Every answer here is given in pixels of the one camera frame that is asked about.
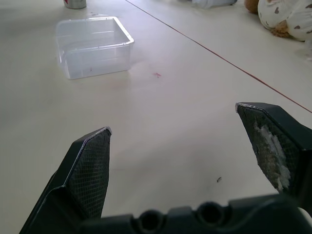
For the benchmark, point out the pale blue-white cloth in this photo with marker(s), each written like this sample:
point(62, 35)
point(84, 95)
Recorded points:
point(209, 3)

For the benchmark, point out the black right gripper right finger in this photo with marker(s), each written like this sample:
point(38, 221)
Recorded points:
point(280, 146)

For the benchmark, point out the cream plush toy with hearts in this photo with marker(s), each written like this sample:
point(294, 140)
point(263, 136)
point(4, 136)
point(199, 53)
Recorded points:
point(285, 17)

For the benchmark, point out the clear plastic container box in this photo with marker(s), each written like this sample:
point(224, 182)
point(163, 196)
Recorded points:
point(93, 47)

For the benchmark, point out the brown plush toy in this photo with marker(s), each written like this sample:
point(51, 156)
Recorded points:
point(252, 6)

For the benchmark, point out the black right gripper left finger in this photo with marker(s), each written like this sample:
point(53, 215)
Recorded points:
point(80, 175)

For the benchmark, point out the silver metal can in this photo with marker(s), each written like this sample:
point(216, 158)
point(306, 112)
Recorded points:
point(75, 3)

